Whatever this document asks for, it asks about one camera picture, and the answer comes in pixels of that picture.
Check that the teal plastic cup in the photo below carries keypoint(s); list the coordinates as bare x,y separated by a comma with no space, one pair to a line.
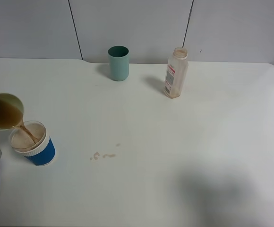
119,62

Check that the clear plastic beverage bottle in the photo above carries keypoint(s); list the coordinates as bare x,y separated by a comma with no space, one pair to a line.
177,67

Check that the blue white ribbed cup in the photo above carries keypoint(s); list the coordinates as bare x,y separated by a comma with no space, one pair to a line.
40,153

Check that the light green plastic cup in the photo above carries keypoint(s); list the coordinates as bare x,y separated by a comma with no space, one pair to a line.
11,111

